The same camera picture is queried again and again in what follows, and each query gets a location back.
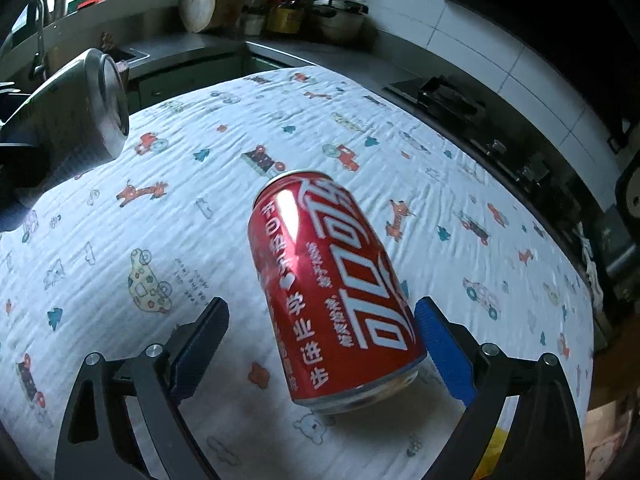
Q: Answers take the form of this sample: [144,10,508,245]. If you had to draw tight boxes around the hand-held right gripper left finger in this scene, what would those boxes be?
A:
[52,297,231,480]

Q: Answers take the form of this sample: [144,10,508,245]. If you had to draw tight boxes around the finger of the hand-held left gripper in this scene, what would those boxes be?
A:
[0,81,32,116]
[0,142,101,233]

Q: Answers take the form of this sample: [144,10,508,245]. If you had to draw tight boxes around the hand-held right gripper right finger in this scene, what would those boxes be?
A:
[415,296,586,480]

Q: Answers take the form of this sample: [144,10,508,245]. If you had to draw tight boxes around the blue and silver can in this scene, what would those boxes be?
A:
[0,47,130,161]

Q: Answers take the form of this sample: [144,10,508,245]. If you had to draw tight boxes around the red can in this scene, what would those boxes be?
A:
[248,170,428,415]

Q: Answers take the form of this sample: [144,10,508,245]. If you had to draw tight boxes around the steel faucet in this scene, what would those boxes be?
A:
[27,0,51,81]

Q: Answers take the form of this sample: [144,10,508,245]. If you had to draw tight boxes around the steel sink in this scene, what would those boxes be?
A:
[107,45,151,68]

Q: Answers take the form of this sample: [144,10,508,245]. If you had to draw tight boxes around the printed blanket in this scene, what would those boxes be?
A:
[0,65,596,480]

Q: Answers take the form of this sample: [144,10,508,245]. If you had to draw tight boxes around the white rag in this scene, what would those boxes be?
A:
[579,222,602,302]

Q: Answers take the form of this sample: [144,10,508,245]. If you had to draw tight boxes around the beige printed bag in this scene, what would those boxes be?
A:
[584,405,633,480]

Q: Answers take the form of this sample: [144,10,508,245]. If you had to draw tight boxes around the steel container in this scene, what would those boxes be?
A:
[585,205,632,281]

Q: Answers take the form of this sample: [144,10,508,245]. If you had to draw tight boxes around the black gas stove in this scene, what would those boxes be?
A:
[382,75,551,191]

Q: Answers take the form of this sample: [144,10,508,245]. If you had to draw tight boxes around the group of condiment bottles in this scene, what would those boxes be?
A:
[267,0,307,35]

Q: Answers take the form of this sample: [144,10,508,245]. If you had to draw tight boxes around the steel cooking pot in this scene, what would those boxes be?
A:
[311,0,370,44]

